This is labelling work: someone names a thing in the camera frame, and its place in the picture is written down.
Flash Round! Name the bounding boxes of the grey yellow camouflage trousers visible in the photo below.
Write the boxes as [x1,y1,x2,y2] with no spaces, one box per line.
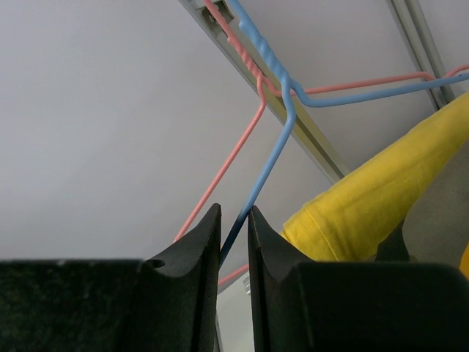
[374,142,468,276]

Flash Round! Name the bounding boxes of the aluminium hanging rail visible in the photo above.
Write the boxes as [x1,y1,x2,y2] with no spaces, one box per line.
[181,1,440,182]

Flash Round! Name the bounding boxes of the pink wire hanger far left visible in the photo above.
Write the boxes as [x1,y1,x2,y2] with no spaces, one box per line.
[171,0,469,287]

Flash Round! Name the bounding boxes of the blue hanger with camo trousers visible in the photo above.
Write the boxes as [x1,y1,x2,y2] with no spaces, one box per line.
[218,0,469,265]

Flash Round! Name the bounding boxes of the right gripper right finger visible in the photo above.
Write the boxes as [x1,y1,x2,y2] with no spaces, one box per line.
[248,208,468,351]

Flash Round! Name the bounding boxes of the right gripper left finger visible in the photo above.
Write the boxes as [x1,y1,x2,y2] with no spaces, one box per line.
[1,204,221,351]

